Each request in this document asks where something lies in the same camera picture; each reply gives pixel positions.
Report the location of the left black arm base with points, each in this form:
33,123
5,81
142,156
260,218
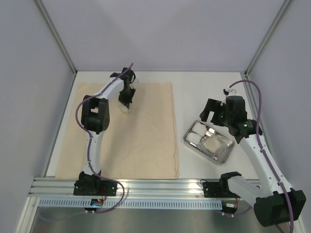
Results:
99,188

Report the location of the slotted grey cable duct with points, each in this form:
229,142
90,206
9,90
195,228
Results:
132,203

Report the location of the aluminium front rail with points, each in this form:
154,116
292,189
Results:
178,189

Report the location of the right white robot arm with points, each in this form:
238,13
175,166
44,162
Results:
276,201

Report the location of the white gauze pad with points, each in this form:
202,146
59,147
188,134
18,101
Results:
199,129
194,138

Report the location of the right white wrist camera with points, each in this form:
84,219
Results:
230,92

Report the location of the beige cloth mat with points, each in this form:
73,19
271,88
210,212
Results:
140,144

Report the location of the stainless steel tray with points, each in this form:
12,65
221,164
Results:
217,158

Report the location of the green printed glove packet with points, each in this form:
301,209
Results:
213,144

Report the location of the aluminium frame post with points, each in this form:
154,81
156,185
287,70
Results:
268,36
49,23

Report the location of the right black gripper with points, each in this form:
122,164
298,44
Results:
214,114

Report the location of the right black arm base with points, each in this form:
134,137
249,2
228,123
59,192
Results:
214,190

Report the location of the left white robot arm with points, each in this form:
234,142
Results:
95,117

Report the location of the right aluminium frame post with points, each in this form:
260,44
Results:
268,36

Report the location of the left aluminium frame post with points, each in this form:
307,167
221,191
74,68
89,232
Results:
49,23

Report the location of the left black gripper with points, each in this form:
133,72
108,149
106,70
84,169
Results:
126,101

